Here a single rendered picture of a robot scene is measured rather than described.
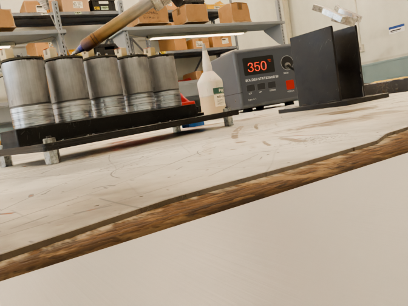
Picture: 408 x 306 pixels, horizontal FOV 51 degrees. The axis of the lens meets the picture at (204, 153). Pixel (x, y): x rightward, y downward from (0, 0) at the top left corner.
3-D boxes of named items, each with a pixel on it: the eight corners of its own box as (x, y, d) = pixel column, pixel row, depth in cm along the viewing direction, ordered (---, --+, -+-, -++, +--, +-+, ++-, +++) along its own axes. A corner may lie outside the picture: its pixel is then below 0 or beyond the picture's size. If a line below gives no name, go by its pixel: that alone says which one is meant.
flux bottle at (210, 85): (230, 116, 56) (218, 39, 55) (204, 121, 55) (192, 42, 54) (224, 116, 59) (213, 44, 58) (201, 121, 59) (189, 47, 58)
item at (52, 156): (177, 131, 38) (175, 118, 38) (241, 123, 33) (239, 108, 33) (-9, 169, 26) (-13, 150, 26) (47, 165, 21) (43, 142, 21)
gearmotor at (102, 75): (136, 124, 31) (123, 53, 30) (107, 129, 29) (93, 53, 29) (116, 127, 32) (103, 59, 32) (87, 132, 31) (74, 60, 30)
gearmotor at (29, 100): (65, 136, 27) (49, 54, 26) (27, 143, 25) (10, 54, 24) (47, 139, 28) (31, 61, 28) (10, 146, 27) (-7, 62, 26)
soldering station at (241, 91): (307, 102, 69) (299, 42, 68) (241, 113, 66) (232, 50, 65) (265, 107, 84) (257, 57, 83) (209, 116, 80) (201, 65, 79)
